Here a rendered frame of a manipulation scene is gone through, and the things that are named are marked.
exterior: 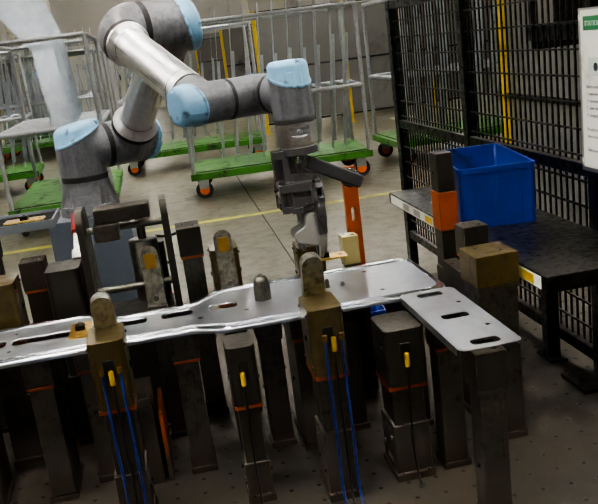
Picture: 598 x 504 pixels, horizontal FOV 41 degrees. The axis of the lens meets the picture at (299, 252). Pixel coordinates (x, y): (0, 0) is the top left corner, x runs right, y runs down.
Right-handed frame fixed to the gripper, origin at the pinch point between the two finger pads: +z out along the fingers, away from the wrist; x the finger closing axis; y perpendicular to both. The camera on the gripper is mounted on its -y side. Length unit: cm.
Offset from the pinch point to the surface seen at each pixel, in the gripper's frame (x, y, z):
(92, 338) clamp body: 18.8, 42.7, 2.6
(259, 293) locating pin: 1.3, 13.5, 5.9
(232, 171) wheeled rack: -669, -42, 82
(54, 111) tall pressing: -640, 116, -5
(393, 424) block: 21.7, -4.0, 27.3
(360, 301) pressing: 10.6, -3.4, 8.0
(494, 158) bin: -40, -53, -4
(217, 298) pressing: -5.3, 21.1, 7.4
